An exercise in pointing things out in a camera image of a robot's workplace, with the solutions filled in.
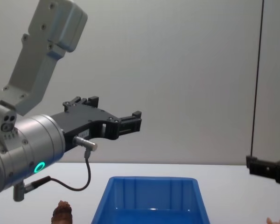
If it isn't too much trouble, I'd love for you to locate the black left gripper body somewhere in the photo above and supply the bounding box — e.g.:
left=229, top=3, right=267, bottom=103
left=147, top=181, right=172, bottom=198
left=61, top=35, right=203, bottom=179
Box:
left=50, top=103, right=119, bottom=150

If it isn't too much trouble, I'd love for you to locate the blue plastic bin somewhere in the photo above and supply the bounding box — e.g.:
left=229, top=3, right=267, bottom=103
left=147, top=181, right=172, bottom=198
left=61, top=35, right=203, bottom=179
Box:
left=91, top=176, right=211, bottom=224

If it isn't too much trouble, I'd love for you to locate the brown toy figure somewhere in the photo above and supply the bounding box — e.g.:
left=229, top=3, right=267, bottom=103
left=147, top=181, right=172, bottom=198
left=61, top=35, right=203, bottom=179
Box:
left=51, top=199, right=73, bottom=224

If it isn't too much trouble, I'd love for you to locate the thin dark gripper cable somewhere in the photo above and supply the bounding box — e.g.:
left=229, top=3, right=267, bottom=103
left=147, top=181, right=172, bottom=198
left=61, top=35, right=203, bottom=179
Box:
left=13, top=136, right=98, bottom=202

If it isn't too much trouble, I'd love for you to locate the thin black hanging cable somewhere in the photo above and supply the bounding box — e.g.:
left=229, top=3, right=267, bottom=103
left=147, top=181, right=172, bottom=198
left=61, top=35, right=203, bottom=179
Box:
left=250, top=0, right=266, bottom=157

